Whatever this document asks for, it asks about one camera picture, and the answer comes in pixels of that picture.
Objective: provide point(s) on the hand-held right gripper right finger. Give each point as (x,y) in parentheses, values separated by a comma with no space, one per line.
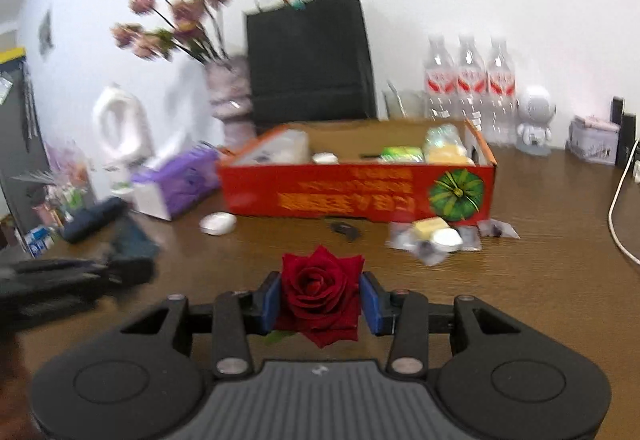
(370,303)

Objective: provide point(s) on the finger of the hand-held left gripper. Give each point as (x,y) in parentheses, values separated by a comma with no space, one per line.
(125,275)
(135,240)

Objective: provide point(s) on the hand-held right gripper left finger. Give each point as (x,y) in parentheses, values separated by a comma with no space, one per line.
(272,301)

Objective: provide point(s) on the red rose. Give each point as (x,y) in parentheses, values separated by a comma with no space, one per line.
(320,290)

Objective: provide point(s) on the clear plastic packet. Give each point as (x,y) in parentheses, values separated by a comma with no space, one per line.
(471,237)
(407,245)
(499,230)

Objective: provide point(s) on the yellow sponge block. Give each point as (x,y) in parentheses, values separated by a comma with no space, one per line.
(429,226)

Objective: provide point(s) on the red cardboard box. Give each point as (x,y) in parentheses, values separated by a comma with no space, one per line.
(350,190)

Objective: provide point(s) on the dark blue case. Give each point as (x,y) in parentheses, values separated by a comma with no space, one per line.
(92,220)

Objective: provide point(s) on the purple tissue pack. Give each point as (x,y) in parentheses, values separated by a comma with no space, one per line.
(175,185)

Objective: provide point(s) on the small black clip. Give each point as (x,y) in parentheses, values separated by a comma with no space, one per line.
(346,229)

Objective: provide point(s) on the white earbuds case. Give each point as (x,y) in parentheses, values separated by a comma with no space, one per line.
(218,223)

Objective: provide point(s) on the pile of colourful packets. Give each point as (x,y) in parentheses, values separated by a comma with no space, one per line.
(60,185)

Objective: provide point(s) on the white round lid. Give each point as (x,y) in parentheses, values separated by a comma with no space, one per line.
(447,240)

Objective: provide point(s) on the white detergent bottle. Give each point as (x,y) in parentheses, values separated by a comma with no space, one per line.
(122,129)

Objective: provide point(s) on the small white item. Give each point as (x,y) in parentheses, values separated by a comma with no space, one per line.
(326,158)

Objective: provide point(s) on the green packet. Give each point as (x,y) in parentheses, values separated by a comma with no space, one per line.
(402,153)

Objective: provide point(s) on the dark shelf rack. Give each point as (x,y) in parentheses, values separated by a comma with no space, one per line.
(20,119)

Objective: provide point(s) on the mottled purple vase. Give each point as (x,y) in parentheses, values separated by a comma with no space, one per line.
(230,99)

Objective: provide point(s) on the glass cup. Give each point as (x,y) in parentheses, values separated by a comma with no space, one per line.
(405,102)

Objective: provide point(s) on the clear water bottle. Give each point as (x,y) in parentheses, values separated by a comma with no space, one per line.
(501,87)
(471,82)
(440,79)

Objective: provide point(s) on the white robot speaker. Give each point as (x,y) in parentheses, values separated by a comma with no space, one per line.
(535,117)

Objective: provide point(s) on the black paper bag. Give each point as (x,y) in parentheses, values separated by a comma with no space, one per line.
(310,54)

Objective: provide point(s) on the white tin box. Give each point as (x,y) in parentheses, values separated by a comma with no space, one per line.
(592,139)

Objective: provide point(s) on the black upright box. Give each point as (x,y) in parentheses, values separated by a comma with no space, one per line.
(625,134)

